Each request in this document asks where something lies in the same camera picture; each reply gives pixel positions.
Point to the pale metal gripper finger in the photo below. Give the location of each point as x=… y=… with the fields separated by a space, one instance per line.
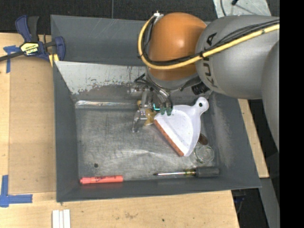
x=142 y=115

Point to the yellow-brown toy piece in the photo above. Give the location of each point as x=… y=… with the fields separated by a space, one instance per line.
x=150 y=118

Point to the white dustpan with red-brown edge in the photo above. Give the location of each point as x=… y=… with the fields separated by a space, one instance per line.
x=183 y=127

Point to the grey metal bin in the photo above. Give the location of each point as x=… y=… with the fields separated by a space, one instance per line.
x=107 y=146

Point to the clear glass cup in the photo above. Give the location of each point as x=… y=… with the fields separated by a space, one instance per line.
x=204 y=154

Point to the orange marker pen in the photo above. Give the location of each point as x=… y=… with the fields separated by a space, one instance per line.
x=102 y=179

